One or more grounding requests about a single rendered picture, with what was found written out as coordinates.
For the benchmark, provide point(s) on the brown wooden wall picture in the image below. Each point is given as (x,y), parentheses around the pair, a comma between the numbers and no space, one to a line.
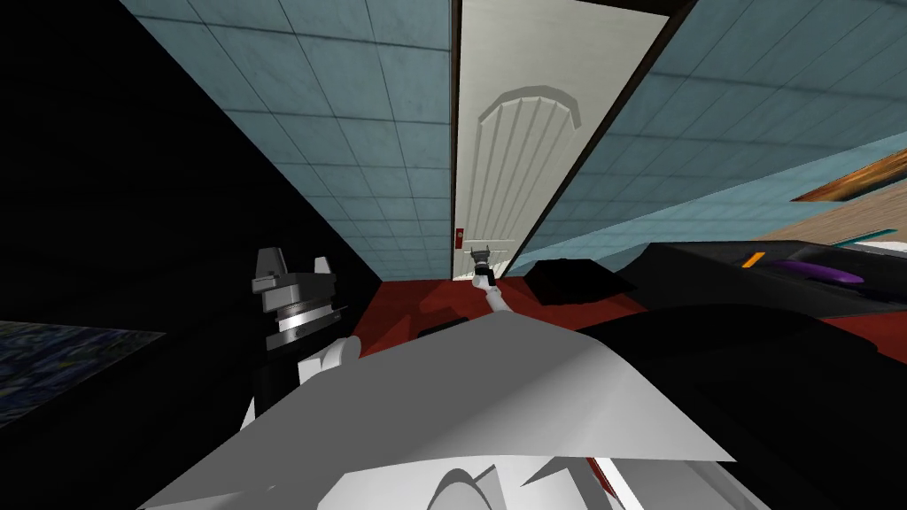
(861,180)

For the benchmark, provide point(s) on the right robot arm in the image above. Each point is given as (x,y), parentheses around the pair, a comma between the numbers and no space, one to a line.
(497,297)

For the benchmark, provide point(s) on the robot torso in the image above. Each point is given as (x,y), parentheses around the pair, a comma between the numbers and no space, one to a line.
(482,404)

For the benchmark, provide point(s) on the black low cabinet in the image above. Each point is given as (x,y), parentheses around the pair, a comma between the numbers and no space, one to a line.
(574,282)

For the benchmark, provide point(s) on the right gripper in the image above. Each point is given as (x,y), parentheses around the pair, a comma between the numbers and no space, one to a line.
(482,265)

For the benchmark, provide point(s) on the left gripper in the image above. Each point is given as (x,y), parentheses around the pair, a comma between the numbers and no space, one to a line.
(294,290)

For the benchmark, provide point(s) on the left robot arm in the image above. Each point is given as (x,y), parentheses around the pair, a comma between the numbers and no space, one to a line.
(327,356)

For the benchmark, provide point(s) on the white panelled door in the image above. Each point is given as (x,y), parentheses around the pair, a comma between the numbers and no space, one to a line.
(524,142)

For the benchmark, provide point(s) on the blue swirly wall picture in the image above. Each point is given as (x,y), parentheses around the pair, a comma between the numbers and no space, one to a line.
(49,368)

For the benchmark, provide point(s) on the black table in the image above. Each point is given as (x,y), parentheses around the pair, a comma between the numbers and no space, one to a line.
(716,273)

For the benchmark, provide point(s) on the red door lock plate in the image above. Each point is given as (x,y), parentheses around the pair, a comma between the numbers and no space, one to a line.
(459,236)

